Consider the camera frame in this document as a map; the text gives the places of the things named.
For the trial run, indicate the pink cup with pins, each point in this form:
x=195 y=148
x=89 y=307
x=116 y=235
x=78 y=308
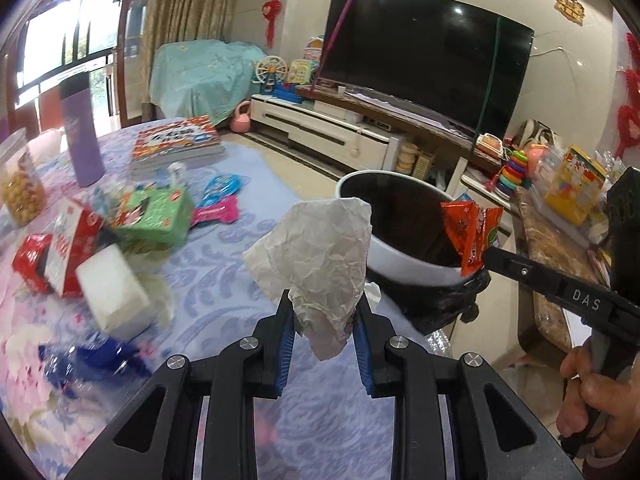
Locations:
x=537 y=160

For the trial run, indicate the green cardboard box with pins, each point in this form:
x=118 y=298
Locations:
x=160 y=215

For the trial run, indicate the red tassel wall decoration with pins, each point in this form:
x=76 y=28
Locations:
x=631 y=105

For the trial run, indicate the person's right hand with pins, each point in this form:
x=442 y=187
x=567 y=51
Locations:
x=615 y=410

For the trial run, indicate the purple bottle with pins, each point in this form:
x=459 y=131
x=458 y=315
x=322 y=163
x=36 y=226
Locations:
x=82 y=140

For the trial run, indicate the pink plastic toy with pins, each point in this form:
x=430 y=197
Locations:
x=215 y=212

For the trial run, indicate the white paper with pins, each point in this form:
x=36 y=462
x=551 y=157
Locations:
x=315 y=255

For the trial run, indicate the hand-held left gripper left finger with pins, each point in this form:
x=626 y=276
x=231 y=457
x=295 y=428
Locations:
x=283 y=355

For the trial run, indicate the black television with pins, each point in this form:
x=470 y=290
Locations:
x=425 y=55

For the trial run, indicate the white trash bin black bag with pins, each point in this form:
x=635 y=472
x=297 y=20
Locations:
x=400 y=262

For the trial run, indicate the toy ferris wheel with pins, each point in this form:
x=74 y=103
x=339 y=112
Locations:
x=271 y=72

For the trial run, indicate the small white bottle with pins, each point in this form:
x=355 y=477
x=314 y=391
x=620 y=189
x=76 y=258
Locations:
x=177 y=174

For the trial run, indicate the yellow cardboard box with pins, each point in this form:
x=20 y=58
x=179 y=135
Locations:
x=575 y=185

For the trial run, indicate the colourful toy house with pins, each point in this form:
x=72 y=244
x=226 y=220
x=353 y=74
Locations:
x=301 y=70

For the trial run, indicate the beige striped curtain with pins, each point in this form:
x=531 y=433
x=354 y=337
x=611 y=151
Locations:
x=185 y=0

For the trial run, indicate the brown marble counter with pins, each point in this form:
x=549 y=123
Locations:
x=555 y=260

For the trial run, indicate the red orange snack wrapper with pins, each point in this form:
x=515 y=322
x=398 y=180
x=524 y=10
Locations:
x=472 y=240

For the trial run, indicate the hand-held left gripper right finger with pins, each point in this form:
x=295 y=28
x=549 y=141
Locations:
x=362 y=365

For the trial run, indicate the clear jar of snacks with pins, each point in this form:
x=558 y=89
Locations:
x=22 y=190

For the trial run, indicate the stack of picture books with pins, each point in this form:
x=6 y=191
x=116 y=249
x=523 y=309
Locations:
x=175 y=142

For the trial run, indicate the pink rod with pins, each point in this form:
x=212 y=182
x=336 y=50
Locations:
x=332 y=42

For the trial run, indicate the teal cloth furniture cover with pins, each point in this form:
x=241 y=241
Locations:
x=200 y=75

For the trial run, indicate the red gold wall sticker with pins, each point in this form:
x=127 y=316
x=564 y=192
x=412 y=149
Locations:
x=570 y=6

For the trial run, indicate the blue toy block set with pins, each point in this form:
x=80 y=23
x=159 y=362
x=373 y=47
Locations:
x=287 y=92

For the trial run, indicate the red hanging wall decoration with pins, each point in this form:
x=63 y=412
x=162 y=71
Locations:
x=276 y=5

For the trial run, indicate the white tissue pack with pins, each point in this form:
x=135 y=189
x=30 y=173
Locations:
x=115 y=290

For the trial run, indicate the red white cardboard box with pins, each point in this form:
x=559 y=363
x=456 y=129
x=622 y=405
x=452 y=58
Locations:
x=70 y=245

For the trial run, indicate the white wooden television cabinet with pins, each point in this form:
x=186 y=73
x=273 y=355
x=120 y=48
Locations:
x=320 y=127

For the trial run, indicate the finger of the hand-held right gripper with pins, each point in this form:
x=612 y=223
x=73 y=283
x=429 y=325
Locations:
x=530 y=272

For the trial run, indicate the wooden framed sliding window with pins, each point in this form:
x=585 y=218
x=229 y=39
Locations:
x=65 y=35

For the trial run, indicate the pink toy kettlebell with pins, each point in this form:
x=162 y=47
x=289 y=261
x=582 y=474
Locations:
x=241 y=121

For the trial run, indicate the blue candy wrapper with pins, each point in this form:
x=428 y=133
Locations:
x=222 y=185

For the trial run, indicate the purple floral tablecloth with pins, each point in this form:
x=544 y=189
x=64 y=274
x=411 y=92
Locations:
x=210 y=270

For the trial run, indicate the dark blue wrapper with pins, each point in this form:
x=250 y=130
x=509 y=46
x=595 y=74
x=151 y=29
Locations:
x=100 y=355

